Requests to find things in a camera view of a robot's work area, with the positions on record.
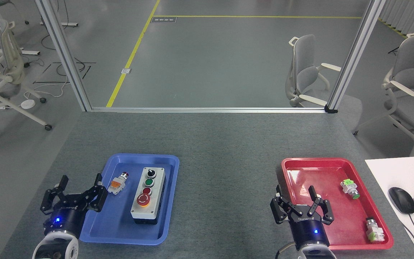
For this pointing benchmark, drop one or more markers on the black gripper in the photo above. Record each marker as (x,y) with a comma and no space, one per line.
(65,219)
(309,230)

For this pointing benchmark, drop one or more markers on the grey control box with buttons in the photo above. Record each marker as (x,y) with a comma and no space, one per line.
(148,196)

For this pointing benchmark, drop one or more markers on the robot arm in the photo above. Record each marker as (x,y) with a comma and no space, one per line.
(56,246)
(309,252)

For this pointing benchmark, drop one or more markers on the red push button orange block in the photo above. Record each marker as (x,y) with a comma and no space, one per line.
(117,183)

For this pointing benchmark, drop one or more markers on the silver push button green block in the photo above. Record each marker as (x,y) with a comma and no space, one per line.
(374,230)

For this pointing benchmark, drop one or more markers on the red plastic tray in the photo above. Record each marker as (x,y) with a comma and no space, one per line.
(331,216)

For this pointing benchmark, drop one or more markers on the blue plastic tray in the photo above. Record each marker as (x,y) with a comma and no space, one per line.
(124,223)

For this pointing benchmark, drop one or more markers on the black computer mouse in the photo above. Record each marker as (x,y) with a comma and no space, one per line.
(401,200)

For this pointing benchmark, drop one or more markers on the white round floor disc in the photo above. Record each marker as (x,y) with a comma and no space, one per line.
(27,104)

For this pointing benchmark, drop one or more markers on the white side desk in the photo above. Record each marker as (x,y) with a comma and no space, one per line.
(404,172)

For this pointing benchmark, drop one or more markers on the grey office chair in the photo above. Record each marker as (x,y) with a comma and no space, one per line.
(306,75)
(413,90)

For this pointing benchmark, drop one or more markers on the white mesh office chair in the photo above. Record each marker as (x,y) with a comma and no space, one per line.
(9,77)

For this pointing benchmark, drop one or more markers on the metal floor socket plate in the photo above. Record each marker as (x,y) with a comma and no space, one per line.
(126,71)

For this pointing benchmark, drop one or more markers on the white desk foot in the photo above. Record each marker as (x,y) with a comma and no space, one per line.
(59,24)
(20,52)

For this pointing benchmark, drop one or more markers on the dark floor label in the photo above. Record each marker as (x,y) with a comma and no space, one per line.
(163,19)

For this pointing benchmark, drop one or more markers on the green push button switch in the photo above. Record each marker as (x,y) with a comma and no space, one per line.
(350,189)

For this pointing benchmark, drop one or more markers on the silver frame crossbar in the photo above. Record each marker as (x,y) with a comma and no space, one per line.
(207,109)

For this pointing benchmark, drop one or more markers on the silver frame post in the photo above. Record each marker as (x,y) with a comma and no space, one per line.
(65,57)
(354,57)

